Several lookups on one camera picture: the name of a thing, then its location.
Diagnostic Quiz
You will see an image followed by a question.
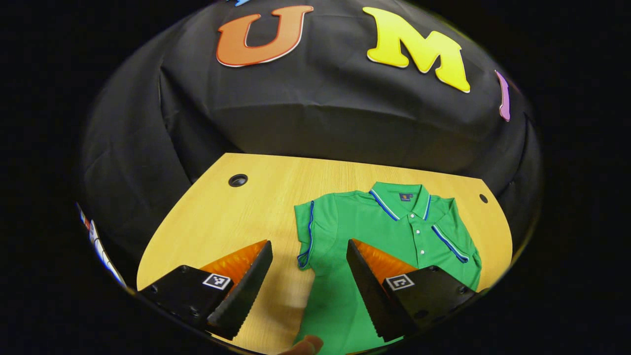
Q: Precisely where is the green T-shirt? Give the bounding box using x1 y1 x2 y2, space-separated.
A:
294 181 483 355

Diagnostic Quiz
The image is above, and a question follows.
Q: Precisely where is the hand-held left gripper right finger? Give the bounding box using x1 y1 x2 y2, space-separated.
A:
346 239 479 343

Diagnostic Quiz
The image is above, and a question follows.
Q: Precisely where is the black backdrop cloth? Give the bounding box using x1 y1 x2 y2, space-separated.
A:
79 0 543 289

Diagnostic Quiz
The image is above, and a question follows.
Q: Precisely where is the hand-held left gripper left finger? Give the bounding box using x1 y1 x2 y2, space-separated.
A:
138 240 273 341

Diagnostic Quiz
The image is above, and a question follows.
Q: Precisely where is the white printed strip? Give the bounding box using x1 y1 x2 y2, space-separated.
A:
76 203 127 287

